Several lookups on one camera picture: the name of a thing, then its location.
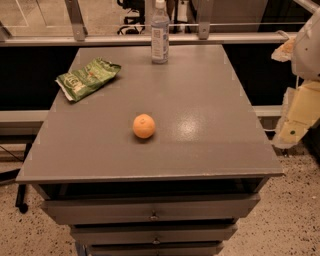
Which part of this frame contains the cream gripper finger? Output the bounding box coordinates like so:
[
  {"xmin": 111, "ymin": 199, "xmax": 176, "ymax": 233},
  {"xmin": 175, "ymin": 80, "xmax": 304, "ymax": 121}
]
[
  {"xmin": 272, "ymin": 81, "xmax": 320, "ymax": 149},
  {"xmin": 271, "ymin": 37, "xmax": 295, "ymax": 62}
]

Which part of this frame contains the orange fruit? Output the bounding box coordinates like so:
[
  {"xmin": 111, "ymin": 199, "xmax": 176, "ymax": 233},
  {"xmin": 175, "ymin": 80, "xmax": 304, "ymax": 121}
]
[{"xmin": 132, "ymin": 114, "xmax": 156, "ymax": 139}]

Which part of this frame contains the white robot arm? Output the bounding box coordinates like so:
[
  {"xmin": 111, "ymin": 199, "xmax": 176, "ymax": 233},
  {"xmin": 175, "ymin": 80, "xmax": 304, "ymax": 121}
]
[{"xmin": 271, "ymin": 8, "xmax": 320, "ymax": 149}]

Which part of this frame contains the green jalapeno chip bag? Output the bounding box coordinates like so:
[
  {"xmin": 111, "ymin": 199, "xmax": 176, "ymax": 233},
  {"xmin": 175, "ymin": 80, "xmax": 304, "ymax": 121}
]
[{"xmin": 56, "ymin": 58, "xmax": 121, "ymax": 102}]

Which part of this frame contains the clear plastic water bottle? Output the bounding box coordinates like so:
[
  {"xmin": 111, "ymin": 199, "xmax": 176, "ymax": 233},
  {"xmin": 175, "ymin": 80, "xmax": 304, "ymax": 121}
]
[{"xmin": 151, "ymin": 0, "xmax": 170, "ymax": 64}]

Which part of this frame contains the grey drawer cabinet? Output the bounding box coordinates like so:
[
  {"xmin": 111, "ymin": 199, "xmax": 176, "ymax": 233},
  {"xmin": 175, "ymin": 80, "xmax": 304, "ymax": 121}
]
[{"xmin": 15, "ymin": 44, "xmax": 285, "ymax": 256}]

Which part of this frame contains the top grey drawer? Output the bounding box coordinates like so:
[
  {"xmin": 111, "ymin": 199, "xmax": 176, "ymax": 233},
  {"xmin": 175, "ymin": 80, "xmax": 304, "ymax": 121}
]
[{"xmin": 42, "ymin": 194, "xmax": 260, "ymax": 225}]

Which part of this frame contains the grey drawer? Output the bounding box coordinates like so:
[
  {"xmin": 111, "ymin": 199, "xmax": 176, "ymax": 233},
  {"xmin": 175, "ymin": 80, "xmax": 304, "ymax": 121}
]
[
  {"xmin": 71, "ymin": 222, "xmax": 237, "ymax": 245},
  {"xmin": 42, "ymin": 194, "xmax": 260, "ymax": 225},
  {"xmin": 88, "ymin": 242, "xmax": 223, "ymax": 256}
]

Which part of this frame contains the bottom grey drawer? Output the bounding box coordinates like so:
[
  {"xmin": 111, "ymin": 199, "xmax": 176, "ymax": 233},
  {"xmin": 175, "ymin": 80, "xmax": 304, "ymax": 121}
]
[{"xmin": 88, "ymin": 242, "xmax": 223, "ymax": 256}]

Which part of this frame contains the grey metal railing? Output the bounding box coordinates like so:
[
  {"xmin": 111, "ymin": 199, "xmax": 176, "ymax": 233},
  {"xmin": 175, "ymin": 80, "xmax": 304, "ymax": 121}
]
[{"xmin": 0, "ymin": 0, "xmax": 320, "ymax": 47}]

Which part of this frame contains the middle grey drawer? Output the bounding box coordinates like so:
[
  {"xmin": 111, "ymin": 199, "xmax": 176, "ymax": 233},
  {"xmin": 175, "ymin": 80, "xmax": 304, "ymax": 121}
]
[{"xmin": 71, "ymin": 222, "xmax": 237, "ymax": 245}]

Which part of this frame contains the black chair base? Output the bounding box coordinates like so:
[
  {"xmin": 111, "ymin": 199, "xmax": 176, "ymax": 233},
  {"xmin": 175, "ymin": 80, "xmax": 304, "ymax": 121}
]
[{"xmin": 0, "ymin": 143, "xmax": 32, "ymax": 214}]

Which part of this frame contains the white cable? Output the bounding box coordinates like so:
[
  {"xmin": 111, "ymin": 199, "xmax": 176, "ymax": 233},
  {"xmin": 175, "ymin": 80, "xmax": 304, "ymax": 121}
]
[{"xmin": 275, "ymin": 29, "xmax": 291, "ymax": 40}]

